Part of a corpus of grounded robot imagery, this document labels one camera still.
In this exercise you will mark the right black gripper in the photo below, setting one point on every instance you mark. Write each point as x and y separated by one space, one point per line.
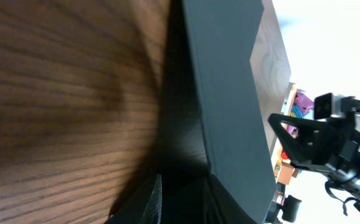
307 147

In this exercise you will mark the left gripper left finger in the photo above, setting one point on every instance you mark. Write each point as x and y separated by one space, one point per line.
143 207

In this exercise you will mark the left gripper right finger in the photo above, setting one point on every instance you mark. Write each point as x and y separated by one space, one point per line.
219 207

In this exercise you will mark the dark green box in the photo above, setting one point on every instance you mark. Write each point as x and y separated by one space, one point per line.
211 122

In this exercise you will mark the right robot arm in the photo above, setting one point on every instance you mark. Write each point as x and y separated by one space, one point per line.
330 148

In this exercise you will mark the cluttered background shelf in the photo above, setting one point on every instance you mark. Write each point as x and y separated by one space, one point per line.
284 150

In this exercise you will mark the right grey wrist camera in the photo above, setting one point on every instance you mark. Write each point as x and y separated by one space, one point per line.
332 106

